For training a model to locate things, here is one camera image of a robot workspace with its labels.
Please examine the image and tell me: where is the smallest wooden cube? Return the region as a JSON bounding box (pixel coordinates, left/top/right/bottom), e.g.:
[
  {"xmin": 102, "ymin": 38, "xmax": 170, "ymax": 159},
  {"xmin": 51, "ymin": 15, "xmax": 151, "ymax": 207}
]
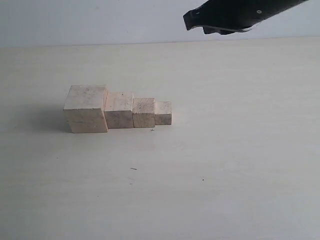
[{"xmin": 155, "ymin": 101, "xmax": 172, "ymax": 126}]

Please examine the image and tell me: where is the third largest wooden cube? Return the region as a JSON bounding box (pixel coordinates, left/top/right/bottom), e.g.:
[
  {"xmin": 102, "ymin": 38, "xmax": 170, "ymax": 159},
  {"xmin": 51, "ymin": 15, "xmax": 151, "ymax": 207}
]
[{"xmin": 132, "ymin": 97, "xmax": 156, "ymax": 128}]

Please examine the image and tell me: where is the second largest wooden cube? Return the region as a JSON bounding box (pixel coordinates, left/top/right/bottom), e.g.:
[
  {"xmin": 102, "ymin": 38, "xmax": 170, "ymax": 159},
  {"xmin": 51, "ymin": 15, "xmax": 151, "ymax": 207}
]
[{"xmin": 104, "ymin": 91, "xmax": 134, "ymax": 129}]

